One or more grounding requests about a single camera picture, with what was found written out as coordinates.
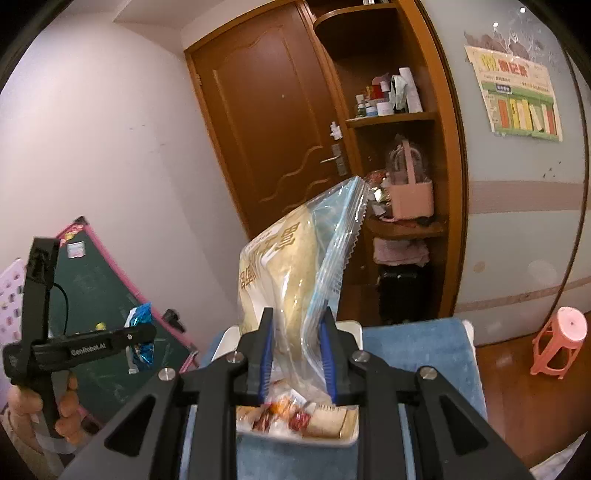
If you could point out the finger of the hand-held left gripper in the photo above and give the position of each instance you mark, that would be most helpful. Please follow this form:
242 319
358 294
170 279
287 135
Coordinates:
138 333

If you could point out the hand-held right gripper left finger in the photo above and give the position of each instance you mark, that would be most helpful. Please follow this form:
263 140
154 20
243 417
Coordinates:
265 364

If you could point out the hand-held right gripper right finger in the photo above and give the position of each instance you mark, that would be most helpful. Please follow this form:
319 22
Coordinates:
327 364

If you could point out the blue snack packet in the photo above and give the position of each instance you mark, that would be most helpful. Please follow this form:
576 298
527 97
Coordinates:
141 314

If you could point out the white plastic tray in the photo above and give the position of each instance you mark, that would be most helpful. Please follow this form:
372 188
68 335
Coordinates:
351 328

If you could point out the clear zip bag of bread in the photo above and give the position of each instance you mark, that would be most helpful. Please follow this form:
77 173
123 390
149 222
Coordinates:
286 277

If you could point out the person's left forearm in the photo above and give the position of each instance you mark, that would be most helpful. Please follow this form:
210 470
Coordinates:
23 452

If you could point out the person's left hand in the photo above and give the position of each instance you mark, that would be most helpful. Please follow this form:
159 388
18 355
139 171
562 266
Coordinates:
69 406

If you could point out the black easel knob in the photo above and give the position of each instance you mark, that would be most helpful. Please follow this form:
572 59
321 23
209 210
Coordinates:
173 319

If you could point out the orange red snack packet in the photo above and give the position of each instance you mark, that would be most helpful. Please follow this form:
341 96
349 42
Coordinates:
281 410

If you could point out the small brown paper packet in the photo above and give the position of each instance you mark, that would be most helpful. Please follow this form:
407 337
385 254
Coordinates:
330 420

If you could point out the white patterned board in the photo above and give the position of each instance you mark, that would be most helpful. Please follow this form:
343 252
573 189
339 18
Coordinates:
11 300

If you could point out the blue towel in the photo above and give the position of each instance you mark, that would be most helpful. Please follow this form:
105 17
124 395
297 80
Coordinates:
415 350

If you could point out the white sticker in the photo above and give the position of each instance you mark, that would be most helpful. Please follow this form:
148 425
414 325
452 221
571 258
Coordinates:
75 250

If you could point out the black suitcase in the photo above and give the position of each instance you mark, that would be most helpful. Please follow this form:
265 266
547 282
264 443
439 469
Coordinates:
404 295

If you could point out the folded pink cloth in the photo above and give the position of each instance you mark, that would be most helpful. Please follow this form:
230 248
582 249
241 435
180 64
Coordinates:
399 251

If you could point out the pink basket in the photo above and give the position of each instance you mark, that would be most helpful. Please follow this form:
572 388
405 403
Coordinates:
411 198

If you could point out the grey sliding wardrobe door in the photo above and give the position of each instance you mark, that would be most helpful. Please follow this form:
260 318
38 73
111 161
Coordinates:
517 230

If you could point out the pink plastic stool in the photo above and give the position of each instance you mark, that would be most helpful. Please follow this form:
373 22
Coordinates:
558 341

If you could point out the white door ornament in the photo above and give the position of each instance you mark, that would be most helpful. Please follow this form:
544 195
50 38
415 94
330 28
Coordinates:
335 130

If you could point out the brown wooden door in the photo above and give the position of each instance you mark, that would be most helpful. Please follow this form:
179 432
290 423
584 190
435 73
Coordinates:
258 115

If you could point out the brown wooden shelf unit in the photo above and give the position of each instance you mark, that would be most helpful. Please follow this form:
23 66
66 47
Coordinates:
443 138

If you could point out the group of bottles and jars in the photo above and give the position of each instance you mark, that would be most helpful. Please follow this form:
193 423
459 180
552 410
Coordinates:
388 99

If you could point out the green chalkboard with pink frame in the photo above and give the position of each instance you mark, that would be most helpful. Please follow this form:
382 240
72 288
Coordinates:
101 286

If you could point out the wall poster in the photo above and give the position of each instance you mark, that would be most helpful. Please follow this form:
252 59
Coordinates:
517 97

